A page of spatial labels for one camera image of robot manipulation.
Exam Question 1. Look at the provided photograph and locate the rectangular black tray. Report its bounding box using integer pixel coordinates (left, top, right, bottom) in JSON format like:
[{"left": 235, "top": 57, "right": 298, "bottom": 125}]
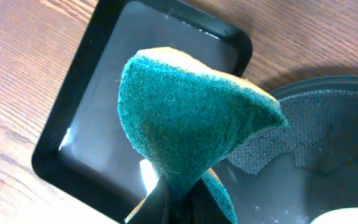
[{"left": 32, "top": 0, "right": 253, "bottom": 223}]

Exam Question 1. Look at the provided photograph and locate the light green plate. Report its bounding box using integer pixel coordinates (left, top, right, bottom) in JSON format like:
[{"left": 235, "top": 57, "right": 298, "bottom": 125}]
[{"left": 311, "top": 207, "right": 358, "bottom": 224}]

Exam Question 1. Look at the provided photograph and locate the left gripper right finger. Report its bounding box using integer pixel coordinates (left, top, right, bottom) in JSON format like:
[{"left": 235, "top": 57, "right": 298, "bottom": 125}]
[{"left": 186, "top": 179, "right": 232, "bottom": 224}]

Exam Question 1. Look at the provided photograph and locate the green yellow sponge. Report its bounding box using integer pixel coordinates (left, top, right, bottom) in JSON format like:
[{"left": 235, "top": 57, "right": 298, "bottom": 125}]
[{"left": 117, "top": 47, "right": 288, "bottom": 223}]

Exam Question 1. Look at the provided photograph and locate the round black tray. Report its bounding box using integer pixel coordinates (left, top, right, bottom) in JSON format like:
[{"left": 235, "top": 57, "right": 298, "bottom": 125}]
[{"left": 214, "top": 76, "right": 358, "bottom": 223}]

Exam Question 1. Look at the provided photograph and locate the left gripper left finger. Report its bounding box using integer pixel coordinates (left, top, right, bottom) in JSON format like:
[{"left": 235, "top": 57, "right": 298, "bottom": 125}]
[{"left": 132, "top": 175, "right": 172, "bottom": 224}]

